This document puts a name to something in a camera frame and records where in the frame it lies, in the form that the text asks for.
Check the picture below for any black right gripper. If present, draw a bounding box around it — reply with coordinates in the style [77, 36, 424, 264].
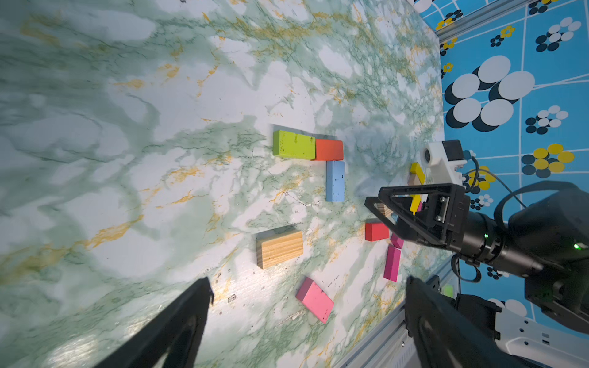
[364, 183, 488, 258]

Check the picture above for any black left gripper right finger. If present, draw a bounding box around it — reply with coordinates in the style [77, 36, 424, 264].
[405, 276, 524, 367]

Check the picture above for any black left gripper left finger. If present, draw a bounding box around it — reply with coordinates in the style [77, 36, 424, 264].
[98, 278, 214, 367]

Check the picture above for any light blue block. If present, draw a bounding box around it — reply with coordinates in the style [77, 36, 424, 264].
[326, 161, 345, 202]

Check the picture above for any orange-red block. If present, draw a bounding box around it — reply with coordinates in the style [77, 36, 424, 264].
[314, 139, 344, 161]

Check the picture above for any green block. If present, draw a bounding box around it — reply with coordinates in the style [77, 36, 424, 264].
[272, 130, 316, 160]

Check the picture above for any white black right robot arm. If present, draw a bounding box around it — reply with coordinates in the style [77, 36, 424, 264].
[365, 181, 588, 367]

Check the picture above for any yellow block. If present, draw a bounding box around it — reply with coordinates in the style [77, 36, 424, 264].
[408, 162, 427, 215]

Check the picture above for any magenta block middle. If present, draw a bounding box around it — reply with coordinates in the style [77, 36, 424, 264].
[390, 233, 404, 249]

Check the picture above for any magenta block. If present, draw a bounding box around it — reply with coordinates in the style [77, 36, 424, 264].
[383, 245, 402, 282]
[390, 233, 404, 249]

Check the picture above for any natural wood block centre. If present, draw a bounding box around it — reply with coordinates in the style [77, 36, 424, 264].
[375, 202, 393, 217]

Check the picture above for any natural wood block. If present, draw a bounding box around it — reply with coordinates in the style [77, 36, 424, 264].
[256, 225, 304, 269]
[375, 202, 393, 217]

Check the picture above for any magenta block lower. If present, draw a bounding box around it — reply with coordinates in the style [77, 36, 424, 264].
[383, 245, 402, 282]

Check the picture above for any red block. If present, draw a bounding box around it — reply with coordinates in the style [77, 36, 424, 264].
[364, 222, 390, 242]

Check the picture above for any pink block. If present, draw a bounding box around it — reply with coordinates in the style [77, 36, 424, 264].
[296, 277, 334, 324]

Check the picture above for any natural wood block left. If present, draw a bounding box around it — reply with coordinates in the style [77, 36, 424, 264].
[256, 225, 304, 269]

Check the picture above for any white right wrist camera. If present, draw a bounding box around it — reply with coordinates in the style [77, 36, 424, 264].
[421, 140, 467, 185]

